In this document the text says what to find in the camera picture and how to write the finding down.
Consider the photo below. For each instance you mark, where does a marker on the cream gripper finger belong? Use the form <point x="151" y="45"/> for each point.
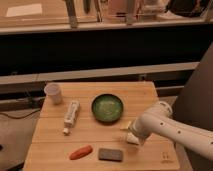
<point x="125" y="126"/>

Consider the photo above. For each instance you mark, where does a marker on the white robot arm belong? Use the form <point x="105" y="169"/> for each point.
<point x="157" y="119"/>

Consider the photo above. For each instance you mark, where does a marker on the dark robot base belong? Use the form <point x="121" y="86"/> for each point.
<point x="194" y="104"/>

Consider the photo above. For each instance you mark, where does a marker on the white sponge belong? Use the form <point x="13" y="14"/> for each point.
<point x="130" y="138"/>

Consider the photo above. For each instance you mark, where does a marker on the grey eraser block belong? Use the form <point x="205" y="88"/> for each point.
<point x="110" y="154"/>

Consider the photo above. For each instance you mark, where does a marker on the green round bowl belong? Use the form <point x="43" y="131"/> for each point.
<point x="107" y="108"/>

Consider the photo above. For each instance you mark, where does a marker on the orange toy carrot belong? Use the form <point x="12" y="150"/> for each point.
<point x="81" y="152"/>

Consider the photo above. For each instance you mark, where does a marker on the white squeeze tube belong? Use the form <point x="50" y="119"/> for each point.
<point x="70" y="116"/>

